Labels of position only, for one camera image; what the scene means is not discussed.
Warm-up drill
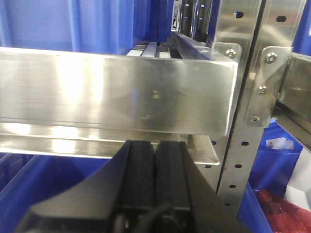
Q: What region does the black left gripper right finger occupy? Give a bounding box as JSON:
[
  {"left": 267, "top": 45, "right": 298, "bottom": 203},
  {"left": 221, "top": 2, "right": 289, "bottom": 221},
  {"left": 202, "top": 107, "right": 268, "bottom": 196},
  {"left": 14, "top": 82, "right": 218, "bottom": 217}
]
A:
[{"left": 154, "top": 140, "right": 246, "bottom": 233}]

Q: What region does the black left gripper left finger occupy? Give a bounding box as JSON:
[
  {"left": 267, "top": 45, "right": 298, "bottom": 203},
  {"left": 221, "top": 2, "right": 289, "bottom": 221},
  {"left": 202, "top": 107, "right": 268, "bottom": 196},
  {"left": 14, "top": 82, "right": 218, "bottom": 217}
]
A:
[{"left": 15, "top": 139, "right": 155, "bottom": 233}]

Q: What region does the steel shelf front beam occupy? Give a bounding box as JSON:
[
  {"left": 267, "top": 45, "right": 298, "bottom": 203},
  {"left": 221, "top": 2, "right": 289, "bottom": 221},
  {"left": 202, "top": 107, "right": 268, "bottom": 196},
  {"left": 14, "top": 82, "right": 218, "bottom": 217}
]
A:
[{"left": 0, "top": 48, "right": 238, "bottom": 135}]

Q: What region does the blue bin lower right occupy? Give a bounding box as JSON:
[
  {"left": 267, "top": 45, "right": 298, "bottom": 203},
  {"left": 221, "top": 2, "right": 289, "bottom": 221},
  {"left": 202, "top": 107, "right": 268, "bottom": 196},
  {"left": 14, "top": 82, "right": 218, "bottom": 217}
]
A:
[{"left": 238, "top": 120, "right": 311, "bottom": 233}]

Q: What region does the blue bin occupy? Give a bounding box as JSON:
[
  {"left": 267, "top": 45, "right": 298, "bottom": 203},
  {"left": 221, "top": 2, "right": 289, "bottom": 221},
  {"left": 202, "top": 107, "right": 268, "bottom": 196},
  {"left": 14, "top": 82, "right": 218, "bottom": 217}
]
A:
[
  {"left": 0, "top": 155, "right": 109, "bottom": 233},
  {"left": 0, "top": 0, "right": 173, "bottom": 54},
  {"left": 238, "top": 120, "right": 311, "bottom": 233}
]

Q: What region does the dark red fabric item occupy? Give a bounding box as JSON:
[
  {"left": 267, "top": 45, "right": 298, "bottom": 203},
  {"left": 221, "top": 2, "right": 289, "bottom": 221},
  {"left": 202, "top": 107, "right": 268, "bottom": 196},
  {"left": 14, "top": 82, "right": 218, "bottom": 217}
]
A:
[{"left": 256, "top": 189, "right": 311, "bottom": 233}]

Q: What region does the blue bin lower left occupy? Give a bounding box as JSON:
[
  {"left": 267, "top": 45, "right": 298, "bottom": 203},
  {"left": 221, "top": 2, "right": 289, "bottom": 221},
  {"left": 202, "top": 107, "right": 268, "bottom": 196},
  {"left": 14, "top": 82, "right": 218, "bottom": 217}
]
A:
[{"left": 0, "top": 155, "right": 109, "bottom": 233}]

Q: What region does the blue bin upper left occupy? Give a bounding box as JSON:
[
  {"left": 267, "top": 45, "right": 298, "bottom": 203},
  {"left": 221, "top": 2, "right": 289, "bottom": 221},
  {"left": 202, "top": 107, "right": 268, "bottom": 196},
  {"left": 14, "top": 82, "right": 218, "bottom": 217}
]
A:
[{"left": 0, "top": 0, "right": 173, "bottom": 54}]

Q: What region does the steel corner bracket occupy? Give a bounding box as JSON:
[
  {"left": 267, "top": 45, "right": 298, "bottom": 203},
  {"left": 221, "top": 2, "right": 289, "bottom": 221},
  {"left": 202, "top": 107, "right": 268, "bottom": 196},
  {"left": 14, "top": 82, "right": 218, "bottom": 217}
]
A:
[{"left": 244, "top": 46, "right": 293, "bottom": 127}]

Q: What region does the perforated steel shelf post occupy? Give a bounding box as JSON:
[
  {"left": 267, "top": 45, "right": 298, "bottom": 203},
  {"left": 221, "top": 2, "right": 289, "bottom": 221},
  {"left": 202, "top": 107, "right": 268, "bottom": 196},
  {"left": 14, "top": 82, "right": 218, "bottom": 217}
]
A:
[{"left": 213, "top": 0, "right": 306, "bottom": 213}]

